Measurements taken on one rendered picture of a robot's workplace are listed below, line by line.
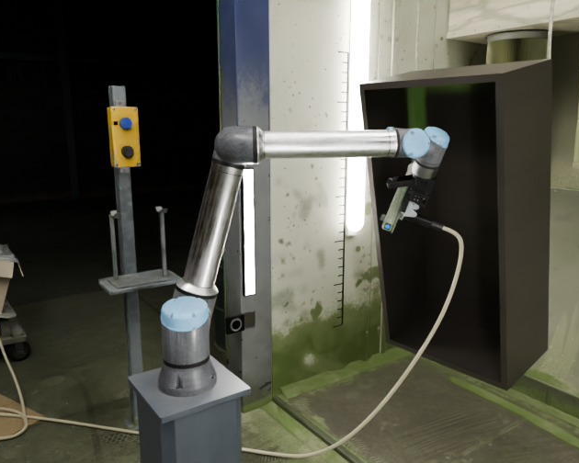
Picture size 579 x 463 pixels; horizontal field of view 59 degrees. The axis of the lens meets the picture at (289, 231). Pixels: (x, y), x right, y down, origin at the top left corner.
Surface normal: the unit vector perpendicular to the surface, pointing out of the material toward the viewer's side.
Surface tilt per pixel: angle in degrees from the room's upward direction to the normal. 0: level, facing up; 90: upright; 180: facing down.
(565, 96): 90
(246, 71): 90
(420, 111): 102
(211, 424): 90
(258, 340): 90
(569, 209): 57
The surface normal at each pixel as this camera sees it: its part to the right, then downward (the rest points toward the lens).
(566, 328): -0.69, -0.43
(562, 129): -0.82, 0.11
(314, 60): 0.57, 0.17
